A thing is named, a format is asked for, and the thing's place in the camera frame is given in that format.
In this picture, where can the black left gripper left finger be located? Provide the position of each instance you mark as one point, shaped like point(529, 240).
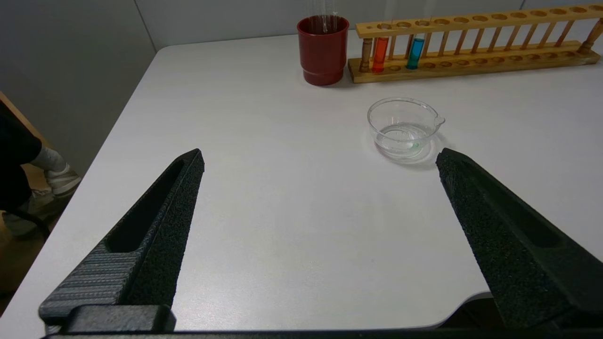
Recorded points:
point(155, 235)

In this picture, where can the glass test tube blue pigment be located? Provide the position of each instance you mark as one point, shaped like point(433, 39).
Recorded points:
point(415, 54)

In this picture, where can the grey sneaker with white sock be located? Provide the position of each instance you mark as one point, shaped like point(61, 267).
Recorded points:
point(61, 176)

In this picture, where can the wooden test tube rack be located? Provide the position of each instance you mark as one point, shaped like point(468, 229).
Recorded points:
point(476, 63)

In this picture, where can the person's black trouser leg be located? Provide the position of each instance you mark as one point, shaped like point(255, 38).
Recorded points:
point(14, 155)

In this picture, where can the glass beaker with liquid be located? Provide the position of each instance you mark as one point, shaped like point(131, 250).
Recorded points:
point(405, 136)

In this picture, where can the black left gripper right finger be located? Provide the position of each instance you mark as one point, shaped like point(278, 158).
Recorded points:
point(509, 245)

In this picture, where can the empty clear glass test tube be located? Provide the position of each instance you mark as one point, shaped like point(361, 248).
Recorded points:
point(324, 16)

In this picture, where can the dark red cup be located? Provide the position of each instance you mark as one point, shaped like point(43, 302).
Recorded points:
point(322, 56)

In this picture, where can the glass test tube red pigment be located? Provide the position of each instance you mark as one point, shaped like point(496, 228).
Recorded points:
point(379, 54)

